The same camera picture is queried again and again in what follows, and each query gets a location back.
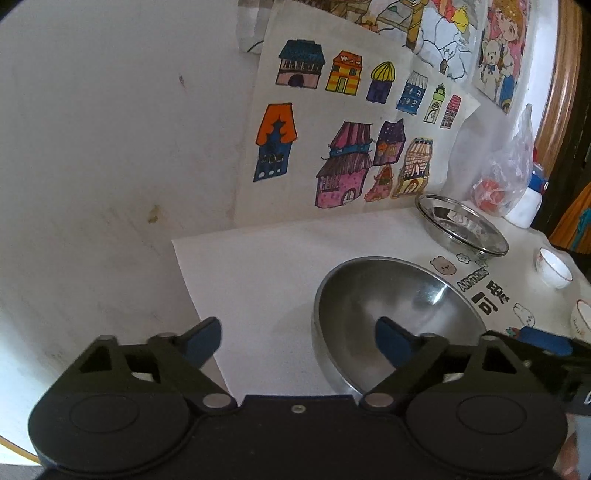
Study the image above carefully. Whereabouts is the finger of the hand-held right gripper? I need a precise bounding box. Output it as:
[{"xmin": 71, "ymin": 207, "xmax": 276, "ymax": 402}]
[{"xmin": 487, "ymin": 329, "xmax": 573, "ymax": 358}]

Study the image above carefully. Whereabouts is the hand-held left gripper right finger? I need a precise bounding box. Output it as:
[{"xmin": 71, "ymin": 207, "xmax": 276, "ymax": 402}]
[{"xmin": 361, "ymin": 318, "xmax": 536, "ymax": 411}]

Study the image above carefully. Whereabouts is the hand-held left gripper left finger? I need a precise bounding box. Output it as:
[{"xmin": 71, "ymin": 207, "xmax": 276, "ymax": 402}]
[{"xmin": 69, "ymin": 318, "xmax": 237, "ymax": 413}]

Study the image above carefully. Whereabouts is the small white red-rimmed bowl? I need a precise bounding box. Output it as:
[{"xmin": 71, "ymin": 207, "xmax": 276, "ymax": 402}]
[
  {"xmin": 534, "ymin": 248, "xmax": 573, "ymax": 289},
  {"xmin": 570, "ymin": 299, "xmax": 591, "ymax": 340}
]

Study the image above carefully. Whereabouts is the deep steel bowl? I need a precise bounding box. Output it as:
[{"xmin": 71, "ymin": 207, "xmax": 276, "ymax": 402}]
[{"xmin": 311, "ymin": 256, "xmax": 490, "ymax": 398}]

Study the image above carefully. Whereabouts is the white printed table mat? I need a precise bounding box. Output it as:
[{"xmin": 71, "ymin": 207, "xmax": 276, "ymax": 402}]
[{"xmin": 172, "ymin": 205, "xmax": 591, "ymax": 398}]

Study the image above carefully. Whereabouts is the painting of orange dress figure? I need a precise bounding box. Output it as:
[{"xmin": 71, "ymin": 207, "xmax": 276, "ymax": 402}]
[{"xmin": 547, "ymin": 182, "xmax": 591, "ymax": 254}]

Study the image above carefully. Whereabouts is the white and blue bottle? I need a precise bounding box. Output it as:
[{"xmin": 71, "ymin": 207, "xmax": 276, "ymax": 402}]
[{"xmin": 505, "ymin": 148, "xmax": 550, "ymax": 228}]

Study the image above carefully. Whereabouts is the red item in bag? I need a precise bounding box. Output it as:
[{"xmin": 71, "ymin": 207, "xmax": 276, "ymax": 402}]
[{"xmin": 475, "ymin": 180, "xmax": 505, "ymax": 213}]

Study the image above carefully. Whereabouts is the clear plastic bag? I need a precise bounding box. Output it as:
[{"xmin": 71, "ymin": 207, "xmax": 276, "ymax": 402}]
[{"xmin": 472, "ymin": 104, "xmax": 536, "ymax": 217}]

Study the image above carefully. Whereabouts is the houses drawing on paper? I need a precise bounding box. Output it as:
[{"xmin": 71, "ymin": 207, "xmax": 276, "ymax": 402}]
[{"xmin": 235, "ymin": 0, "xmax": 481, "ymax": 227}]

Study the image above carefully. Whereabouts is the cartoon girl with bear poster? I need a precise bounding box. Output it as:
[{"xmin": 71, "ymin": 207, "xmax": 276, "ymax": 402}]
[{"xmin": 473, "ymin": 0, "xmax": 539, "ymax": 115}]

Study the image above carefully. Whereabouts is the child with fan drawing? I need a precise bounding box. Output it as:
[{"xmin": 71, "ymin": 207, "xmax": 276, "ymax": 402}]
[{"xmin": 238, "ymin": 0, "xmax": 478, "ymax": 81}]

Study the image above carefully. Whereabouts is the brown wooden frame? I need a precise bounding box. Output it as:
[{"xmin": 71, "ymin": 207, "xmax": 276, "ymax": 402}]
[{"xmin": 533, "ymin": 0, "xmax": 585, "ymax": 162}]

